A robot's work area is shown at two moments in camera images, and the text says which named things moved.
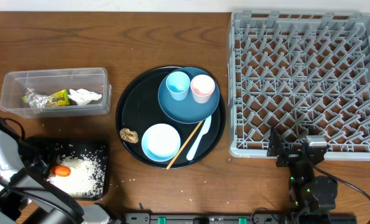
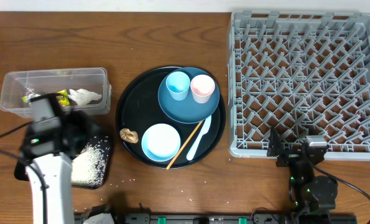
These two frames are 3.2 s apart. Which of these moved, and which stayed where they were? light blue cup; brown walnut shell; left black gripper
Moved: left black gripper
Stayed: brown walnut shell; light blue cup
